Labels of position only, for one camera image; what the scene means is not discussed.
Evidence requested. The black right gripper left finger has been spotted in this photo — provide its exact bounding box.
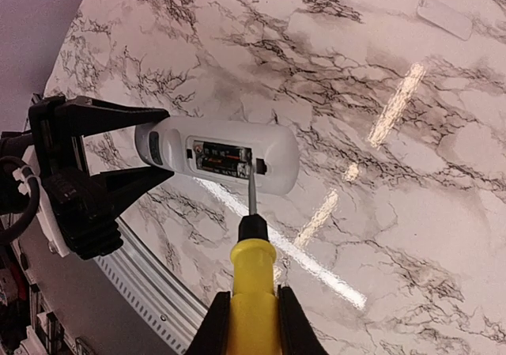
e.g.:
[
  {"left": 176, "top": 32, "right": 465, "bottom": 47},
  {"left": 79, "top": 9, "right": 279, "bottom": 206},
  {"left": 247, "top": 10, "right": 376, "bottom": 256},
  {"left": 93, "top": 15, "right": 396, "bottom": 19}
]
[{"left": 185, "top": 292, "right": 231, "bottom": 355}]

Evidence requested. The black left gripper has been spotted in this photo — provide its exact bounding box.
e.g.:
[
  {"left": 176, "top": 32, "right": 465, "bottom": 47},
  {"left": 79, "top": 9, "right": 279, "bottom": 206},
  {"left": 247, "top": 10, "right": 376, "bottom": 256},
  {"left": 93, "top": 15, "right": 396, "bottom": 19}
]
[{"left": 1, "top": 96, "right": 175, "bottom": 219}]

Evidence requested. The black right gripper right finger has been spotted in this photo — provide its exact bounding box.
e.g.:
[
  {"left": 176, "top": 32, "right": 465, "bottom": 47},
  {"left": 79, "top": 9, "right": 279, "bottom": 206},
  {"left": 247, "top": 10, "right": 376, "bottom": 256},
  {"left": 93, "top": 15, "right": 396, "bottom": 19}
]
[{"left": 278, "top": 285, "right": 328, "bottom": 355}]

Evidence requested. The yellow handled screwdriver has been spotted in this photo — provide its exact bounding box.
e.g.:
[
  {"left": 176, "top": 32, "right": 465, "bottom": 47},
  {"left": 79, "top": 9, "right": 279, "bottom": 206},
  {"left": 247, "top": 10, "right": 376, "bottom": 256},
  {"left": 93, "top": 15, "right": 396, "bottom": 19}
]
[{"left": 228, "top": 159, "right": 281, "bottom": 354}]

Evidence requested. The white remote control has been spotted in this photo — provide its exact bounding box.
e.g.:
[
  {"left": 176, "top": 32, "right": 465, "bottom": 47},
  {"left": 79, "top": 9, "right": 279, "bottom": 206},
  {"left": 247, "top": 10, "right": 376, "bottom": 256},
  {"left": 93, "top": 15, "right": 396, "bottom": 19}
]
[{"left": 134, "top": 116, "right": 300, "bottom": 195}]

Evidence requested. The white battery cover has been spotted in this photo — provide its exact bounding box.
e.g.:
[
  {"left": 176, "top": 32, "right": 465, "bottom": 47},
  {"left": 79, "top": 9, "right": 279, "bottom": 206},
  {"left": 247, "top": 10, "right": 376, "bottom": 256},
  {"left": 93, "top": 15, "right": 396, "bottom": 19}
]
[{"left": 417, "top": 0, "right": 473, "bottom": 40}]

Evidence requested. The aluminium table front rail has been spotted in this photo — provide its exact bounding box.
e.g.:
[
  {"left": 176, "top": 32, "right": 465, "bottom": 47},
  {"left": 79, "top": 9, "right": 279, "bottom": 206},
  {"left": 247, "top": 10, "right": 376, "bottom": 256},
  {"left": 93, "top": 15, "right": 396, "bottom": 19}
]
[{"left": 94, "top": 218, "right": 207, "bottom": 354}]

